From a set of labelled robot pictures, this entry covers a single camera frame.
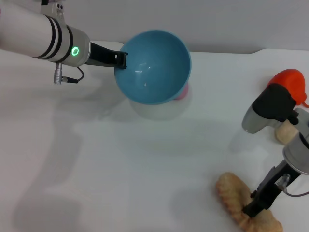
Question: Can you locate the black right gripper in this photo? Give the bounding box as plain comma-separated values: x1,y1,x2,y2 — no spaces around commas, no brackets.
242,160,303,218

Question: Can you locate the blue bowl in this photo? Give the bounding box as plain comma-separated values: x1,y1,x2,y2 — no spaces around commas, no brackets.
113,29,192,106

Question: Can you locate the pink toy fruit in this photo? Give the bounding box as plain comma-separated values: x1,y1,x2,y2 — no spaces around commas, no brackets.
172,83,189,101

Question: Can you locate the right arm cable with connector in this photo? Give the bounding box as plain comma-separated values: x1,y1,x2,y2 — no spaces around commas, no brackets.
276,173,309,198

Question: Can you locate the arm cable with connector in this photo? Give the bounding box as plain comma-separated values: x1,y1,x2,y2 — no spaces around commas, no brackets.
276,173,309,198
53,62,85,85

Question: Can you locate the beige toy potato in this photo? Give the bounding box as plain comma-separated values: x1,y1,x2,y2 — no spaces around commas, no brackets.
276,120,300,145

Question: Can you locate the red toy strawberry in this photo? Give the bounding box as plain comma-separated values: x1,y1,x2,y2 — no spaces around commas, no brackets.
267,68,309,108

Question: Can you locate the orange striped toy bread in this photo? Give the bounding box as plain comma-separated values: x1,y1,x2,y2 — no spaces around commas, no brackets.
215,172,283,232

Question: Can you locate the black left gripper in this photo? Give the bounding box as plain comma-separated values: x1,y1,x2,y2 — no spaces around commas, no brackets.
84,41,129,71

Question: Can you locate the left arm cable with connector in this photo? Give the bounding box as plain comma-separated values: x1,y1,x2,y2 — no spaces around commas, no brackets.
53,62,85,85

